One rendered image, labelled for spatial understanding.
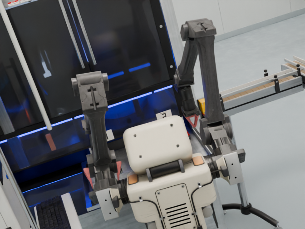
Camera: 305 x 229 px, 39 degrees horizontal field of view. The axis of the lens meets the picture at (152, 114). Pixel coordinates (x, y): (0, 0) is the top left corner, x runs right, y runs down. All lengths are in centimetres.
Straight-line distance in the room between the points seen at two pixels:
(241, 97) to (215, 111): 107
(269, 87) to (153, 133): 137
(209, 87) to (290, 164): 218
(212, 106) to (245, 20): 596
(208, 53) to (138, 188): 51
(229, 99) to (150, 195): 132
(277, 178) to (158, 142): 217
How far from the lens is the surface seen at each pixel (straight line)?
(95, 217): 257
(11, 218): 192
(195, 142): 229
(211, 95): 151
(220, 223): 280
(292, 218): 308
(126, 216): 260
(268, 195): 330
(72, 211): 222
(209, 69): 149
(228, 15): 731
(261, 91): 262
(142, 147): 138
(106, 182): 148
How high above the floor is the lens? 195
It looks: 23 degrees down
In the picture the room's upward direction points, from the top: 16 degrees counter-clockwise
